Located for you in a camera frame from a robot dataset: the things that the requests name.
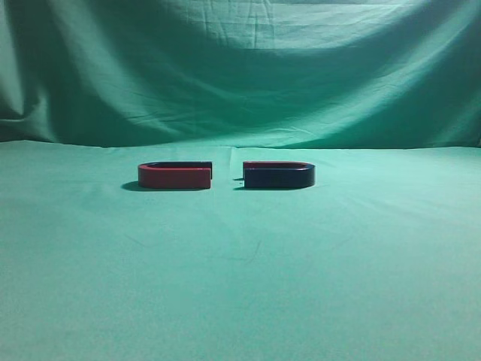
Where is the red horseshoe magnet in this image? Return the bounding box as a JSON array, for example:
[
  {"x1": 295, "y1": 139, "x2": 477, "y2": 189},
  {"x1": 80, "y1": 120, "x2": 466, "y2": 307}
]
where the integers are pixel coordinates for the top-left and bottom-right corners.
[{"x1": 138, "y1": 162, "x2": 213, "y2": 190}]

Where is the green cloth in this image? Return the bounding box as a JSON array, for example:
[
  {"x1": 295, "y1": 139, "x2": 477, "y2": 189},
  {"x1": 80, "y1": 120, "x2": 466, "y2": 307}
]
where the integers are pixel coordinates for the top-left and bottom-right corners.
[{"x1": 1, "y1": 1, "x2": 480, "y2": 360}]

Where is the blue horseshoe magnet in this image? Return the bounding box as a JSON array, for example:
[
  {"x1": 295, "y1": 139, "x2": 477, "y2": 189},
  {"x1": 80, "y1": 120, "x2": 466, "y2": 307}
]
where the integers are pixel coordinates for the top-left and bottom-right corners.
[{"x1": 243, "y1": 161, "x2": 316, "y2": 189}]

